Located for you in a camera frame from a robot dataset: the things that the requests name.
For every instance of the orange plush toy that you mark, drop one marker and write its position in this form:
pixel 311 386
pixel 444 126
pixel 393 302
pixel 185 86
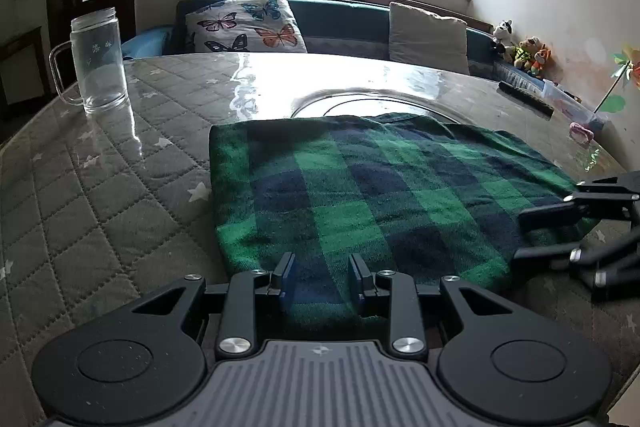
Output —
pixel 540 63

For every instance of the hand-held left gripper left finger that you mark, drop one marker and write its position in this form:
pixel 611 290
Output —
pixel 289 279

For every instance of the blue sofa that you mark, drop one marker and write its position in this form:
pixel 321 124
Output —
pixel 345 24

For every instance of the yellow green plush toy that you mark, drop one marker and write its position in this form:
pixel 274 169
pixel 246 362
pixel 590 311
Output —
pixel 525 54

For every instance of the clear glass mug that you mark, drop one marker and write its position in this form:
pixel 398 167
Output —
pixel 100 62

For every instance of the black remote control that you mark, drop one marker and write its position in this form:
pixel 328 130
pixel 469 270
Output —
pixel 525 98

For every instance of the colourful pinwheel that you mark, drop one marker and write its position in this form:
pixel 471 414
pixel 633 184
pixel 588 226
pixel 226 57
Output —
pixel 627 69

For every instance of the green plaid shirt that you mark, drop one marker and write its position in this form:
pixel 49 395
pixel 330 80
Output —
pixel 350 207

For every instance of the black and white plush toy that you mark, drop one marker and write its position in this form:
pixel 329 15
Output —
pixel 504 37

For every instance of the beige pillow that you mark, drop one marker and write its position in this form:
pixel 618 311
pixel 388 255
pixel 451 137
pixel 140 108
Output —
pixel 427 37

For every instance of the glass turntable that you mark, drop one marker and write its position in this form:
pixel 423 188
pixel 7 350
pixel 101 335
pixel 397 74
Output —
pixel 350 99

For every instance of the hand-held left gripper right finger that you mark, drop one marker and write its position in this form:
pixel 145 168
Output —
pixel 356 282

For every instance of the small pink object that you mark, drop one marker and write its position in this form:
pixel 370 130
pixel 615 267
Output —
pixel 581 133

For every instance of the butterfly print pillow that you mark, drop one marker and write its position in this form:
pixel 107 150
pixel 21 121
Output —
pixel 245 24

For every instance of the dark wooden chair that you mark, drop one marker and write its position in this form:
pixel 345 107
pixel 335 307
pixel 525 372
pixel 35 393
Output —
pixel 20 67

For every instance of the clear plastic storage box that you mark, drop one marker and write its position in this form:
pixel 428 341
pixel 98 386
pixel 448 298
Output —
pixel 575 104

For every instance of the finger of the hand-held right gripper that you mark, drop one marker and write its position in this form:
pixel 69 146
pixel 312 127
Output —
pixel 540 253
pixel 545 217

